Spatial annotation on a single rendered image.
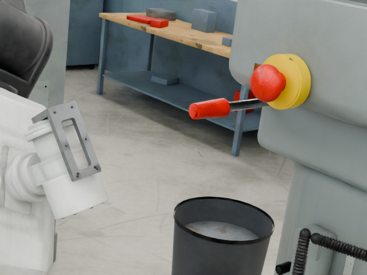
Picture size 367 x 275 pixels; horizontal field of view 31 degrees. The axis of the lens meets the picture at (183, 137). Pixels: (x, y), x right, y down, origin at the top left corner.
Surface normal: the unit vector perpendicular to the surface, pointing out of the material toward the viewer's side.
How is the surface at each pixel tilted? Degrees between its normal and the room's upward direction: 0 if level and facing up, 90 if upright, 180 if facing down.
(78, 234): 0
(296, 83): 90
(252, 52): 90
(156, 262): 0
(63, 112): 59
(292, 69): 90
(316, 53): 90
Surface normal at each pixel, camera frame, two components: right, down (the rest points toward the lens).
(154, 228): 0.11, -0.94
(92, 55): 0.66, 0.30
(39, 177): -0.53, 0.20
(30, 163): 0.77, -0.29
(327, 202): -0.74, 0.12
